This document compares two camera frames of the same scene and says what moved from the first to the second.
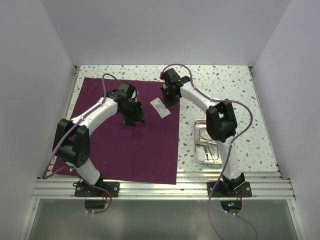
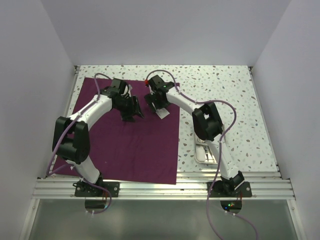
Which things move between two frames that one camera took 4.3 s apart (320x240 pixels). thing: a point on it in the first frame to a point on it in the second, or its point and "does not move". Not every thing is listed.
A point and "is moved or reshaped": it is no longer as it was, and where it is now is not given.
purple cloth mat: [147, 153] does not move
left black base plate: [81, 189] does not move
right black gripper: [167, 102] to [150, 99]
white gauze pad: [205, 134] is moved or reshaped
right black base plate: [229, 189] does not move
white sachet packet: [160, 107] does not move
